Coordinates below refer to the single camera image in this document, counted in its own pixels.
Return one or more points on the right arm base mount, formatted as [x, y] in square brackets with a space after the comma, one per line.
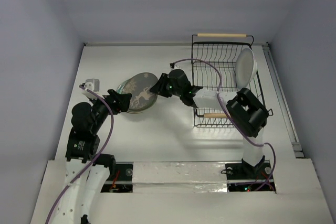
[241, 180]

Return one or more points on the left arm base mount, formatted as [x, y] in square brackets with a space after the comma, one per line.
[121, 181]

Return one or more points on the grey-green mottled plate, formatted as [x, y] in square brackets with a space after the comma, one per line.
[140, 84]

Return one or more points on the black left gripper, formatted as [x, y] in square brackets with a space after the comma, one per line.
[119, 102]

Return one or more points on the metal side rail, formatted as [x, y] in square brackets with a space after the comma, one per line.
[297, 149]

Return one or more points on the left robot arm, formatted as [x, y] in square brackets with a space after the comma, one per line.
[87, 168]

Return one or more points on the red and teal plate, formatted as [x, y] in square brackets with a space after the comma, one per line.
[139, 108]

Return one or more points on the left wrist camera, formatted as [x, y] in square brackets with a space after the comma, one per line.
[90, 84]

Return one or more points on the black wire dish rack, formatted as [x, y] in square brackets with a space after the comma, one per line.
[220, 50]

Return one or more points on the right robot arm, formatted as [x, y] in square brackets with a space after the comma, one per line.
[242, 108]

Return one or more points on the light green flower plate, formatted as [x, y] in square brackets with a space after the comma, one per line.
[122, 89]

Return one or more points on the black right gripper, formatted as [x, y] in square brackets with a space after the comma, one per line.
[163, 85]

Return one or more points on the white deep plate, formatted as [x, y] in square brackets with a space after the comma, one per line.
[245, 68]

